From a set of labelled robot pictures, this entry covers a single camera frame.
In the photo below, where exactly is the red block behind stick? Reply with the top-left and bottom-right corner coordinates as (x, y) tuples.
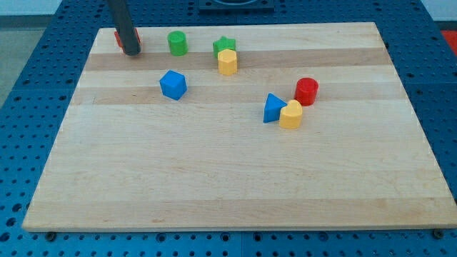
(114, 27), (141, 48)

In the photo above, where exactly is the blue cube block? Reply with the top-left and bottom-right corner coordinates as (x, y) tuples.
(159, 70), (187, 101)

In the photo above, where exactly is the green star block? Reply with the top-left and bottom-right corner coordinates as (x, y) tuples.
(213, 36), (236, 59)

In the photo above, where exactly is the green cylinder block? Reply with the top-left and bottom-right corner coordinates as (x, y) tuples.
(167, 31), (188, 56)

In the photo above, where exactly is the red cylinder block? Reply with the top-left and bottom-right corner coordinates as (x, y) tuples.
(294, 77), (318, 106)

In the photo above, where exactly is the yellow heart block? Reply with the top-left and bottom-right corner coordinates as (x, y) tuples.
(278, 100), (303, 129)

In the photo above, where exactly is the light wooden board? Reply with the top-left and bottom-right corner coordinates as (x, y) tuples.
(22, 22), (456, 232)

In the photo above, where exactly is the yellow hexagon block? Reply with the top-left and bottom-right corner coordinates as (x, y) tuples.
(218, 49), (238, 76)

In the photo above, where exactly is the blue triangle block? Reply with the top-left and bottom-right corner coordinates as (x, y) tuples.
(263, 93), (286, 123)

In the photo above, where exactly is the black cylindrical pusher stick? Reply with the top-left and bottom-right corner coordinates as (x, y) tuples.
(107, 0), (141, 56)

